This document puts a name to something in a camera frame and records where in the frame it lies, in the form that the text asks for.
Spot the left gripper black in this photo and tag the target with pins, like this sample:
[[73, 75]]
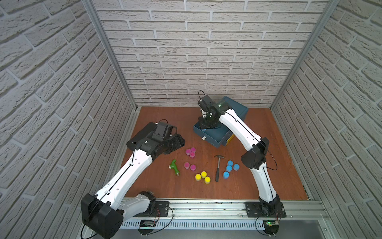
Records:
[[178, 141]]

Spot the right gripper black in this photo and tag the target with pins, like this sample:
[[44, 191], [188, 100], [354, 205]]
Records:
[[203, 126]]

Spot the teal top drawer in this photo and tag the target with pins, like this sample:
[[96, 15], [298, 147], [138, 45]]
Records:
[[217, 136]]

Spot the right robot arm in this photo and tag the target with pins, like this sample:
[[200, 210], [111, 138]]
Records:
[[256, 147]]

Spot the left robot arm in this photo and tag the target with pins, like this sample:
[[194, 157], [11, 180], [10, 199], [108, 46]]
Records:
[[104, 212]]

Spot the teal drawer cabinet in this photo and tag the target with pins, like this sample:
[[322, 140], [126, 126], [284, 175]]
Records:
[[239, 109]]

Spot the black tool case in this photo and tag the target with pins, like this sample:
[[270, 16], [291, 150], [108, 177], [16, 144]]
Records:
[[131, 144]]

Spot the green toy drill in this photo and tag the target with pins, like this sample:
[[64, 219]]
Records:
[[174, 167]]

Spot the steel claw hammer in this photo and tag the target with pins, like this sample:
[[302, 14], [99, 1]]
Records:
[[219, 157]]

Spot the left controller box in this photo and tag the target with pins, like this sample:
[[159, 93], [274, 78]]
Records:
[[146, 227]]

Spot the controller box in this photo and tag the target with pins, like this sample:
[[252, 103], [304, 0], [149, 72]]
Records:
[[146, 227], [271, 228]]

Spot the right controller box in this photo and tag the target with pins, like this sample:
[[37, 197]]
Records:
[[271, 228]]

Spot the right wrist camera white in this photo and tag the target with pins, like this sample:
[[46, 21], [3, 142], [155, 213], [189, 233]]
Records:
[[204, 114]]

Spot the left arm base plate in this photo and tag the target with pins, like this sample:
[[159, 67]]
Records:
[[156, 209]]

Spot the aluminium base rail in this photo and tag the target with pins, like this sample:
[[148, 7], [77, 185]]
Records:
[[194, 214]]

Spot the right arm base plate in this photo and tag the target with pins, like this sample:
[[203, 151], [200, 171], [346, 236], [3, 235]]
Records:
[[254, 209]]

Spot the right corner aluminium post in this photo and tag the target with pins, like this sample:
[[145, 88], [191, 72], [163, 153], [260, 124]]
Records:
[[319, 26]]

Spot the corner aluminium post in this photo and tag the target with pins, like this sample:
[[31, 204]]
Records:
[[94, 17], [319, 26]]

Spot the left corner aluminium post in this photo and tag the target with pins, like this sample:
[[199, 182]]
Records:
[[94, 17]]

